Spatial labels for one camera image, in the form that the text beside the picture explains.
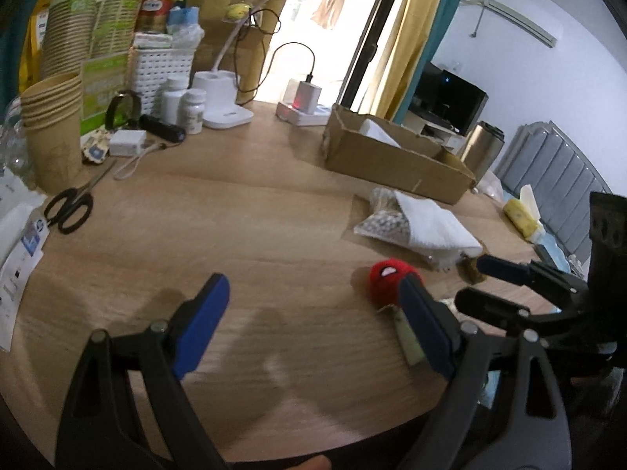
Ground grey padded headboard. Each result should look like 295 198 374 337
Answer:
495 121 613 260

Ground white power adapter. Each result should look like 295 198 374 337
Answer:
109 130 148 156

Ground stack of brown paper cups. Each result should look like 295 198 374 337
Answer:
20 72 83 194

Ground blue face mask pack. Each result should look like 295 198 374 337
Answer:
534 242 584 275

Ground yellow snack bag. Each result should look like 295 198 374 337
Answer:
20 0 57 94

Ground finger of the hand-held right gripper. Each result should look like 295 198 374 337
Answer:
455 288 559 336
477 253 589 304

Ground brown cardboard cartons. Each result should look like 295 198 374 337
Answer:
188 0 275 103

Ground clear plastic bottle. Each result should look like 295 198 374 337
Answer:
0 98 31 187

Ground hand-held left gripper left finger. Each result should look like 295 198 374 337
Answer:
55 273 231 470

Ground white air conditioner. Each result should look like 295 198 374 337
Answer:
482 0 559 49

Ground cardboard box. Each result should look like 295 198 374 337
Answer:
322 104 477 205

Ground round patterned sticker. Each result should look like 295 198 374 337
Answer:
81 127 118 165

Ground black cable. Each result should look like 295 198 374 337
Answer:
232 7 317 108

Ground red and gold tin can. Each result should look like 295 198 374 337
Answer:
134 0 187 35

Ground yellow sponge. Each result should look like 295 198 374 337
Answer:
504 185 545 243

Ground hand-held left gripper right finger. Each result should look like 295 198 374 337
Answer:
397 274 571 470

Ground bagged sleeve of paper cups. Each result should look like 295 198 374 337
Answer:
39 0 96 79

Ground black tape ring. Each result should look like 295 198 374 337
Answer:
105 90 143 130

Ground white power strip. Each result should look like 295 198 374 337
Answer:
275 102 331 127

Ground black television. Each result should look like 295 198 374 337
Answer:
411 63 489 135

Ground white perforated basket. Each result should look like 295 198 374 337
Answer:
128 46 195 111

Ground bag of cotton swabs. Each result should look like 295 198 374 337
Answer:
353 187 412 246

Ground red spider plush ball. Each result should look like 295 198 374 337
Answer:
368 258 424 311

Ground tall white pill bottle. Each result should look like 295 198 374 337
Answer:
161 77 189 125

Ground white cord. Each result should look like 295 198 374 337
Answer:
114 142 166 180

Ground white plastic packing bag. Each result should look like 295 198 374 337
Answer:
359 118 401 148

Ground white paper sheets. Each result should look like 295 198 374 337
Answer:
0 169 49 351

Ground black scissors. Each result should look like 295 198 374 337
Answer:
44 159 117 234

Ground clear plastic bag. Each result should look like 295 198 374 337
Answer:
476 171 506 202

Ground green packaging bag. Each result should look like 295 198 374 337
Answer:
69 0 150 135

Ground brown plush toy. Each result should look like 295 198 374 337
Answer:
463 255 487 285

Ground white television stand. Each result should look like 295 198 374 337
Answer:
404 110 466 152

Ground white towel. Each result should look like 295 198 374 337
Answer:
394 191 483 268

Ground black flashlight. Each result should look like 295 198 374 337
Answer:
140 114 186 144

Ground white desk lamp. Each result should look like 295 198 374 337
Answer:
192 0 357 130

